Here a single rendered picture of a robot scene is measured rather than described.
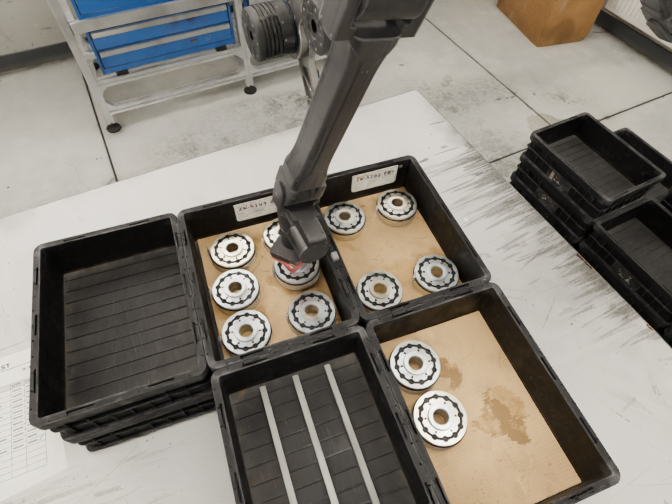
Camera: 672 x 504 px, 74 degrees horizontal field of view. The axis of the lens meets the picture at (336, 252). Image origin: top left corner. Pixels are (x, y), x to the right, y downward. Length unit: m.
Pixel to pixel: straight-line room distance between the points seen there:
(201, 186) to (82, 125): 1.67
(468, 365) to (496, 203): 0.62
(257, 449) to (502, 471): 0.45
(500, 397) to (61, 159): 2.48
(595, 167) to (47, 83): 3.09
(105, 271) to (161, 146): 1.63
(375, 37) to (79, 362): 0.85
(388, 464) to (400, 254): 0.47
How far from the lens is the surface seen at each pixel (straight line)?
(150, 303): 1.08
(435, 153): 1.55
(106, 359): 1.05
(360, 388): 0.94
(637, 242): 2.04
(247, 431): 0.92
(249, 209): 1.09
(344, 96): 0.59
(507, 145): 2.80
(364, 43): 0.53
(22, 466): 1.20
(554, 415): 0.98
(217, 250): 1.07
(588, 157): 2.10
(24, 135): 3.11
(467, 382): 0.98
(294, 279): 0.98
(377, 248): 1.09
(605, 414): 1.23
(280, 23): 1.66
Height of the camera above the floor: 1.72
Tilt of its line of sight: 55 degrees down
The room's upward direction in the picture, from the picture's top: 3 degrees clockwise
